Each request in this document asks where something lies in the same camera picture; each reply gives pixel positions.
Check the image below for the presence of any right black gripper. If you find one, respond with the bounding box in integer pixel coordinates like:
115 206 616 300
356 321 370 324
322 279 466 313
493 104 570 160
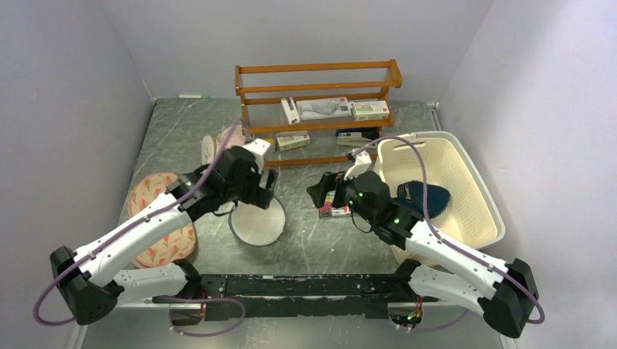
307 165 377 225

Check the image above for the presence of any round white mesh laundry bag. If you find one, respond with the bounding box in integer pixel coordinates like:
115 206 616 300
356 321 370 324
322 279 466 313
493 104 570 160
228 197 287 247

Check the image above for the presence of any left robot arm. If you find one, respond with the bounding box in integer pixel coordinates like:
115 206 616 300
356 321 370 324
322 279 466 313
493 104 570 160
50 139 277 325

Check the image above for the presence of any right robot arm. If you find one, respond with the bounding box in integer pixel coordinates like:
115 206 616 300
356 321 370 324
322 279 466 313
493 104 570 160
306 172 540 339

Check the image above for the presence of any pink mesh laundry bag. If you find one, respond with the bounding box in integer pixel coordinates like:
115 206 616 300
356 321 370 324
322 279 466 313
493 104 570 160
201 127 245 165

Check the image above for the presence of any cream plastic laundry basket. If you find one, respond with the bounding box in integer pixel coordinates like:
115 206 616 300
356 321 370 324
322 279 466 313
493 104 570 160
375 131 505 249

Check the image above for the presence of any coloured marker pack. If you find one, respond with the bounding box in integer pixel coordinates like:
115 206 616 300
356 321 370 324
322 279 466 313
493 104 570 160
318 190 351 218

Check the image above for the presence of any blue white stapler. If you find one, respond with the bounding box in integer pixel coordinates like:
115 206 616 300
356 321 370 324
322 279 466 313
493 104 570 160
335 127 381 148

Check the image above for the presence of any small white box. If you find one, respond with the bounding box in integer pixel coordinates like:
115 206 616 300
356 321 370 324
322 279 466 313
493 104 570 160
276 131 311 151

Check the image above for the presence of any flat white patterned box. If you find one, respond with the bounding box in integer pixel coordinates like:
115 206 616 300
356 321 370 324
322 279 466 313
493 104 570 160
295 97 352 121

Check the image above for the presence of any green white box on shelf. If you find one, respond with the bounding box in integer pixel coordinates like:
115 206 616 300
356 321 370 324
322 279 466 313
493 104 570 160
351 100 390 121

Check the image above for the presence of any dark blue garment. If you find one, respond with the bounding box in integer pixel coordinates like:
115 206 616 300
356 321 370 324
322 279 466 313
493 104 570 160
394 180 451 220

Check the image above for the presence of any floral pink oval pad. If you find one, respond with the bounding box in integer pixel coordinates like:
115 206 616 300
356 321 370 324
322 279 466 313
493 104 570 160
127 172 197 268

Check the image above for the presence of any orange wooden shelf rack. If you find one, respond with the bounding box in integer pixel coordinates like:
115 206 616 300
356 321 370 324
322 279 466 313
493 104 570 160
234 59 403 167

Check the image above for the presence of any green white marker pen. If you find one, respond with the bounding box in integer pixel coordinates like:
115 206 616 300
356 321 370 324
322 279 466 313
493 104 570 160
178 94 210 100

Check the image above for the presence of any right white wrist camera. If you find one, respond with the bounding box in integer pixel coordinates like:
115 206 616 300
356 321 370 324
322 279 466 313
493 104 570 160
343 150 373 180

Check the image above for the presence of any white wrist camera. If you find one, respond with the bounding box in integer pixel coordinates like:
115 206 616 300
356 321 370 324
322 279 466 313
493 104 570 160
343 150 373 180
242 138 269 174

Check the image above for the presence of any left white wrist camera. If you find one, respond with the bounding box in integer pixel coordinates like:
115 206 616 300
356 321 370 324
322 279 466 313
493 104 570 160
242 138 269 174

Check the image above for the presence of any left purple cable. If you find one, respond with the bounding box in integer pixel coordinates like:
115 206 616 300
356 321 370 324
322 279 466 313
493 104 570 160
32 116 249 327

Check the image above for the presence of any black base frame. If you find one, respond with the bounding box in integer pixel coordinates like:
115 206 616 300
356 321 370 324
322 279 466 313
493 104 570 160
154 273 420 321

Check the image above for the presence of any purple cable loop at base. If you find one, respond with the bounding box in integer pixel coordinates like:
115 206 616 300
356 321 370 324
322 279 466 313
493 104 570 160
167 294 247 338

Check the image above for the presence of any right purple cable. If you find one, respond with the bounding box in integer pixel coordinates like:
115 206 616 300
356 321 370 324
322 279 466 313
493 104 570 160
348 136 546 325

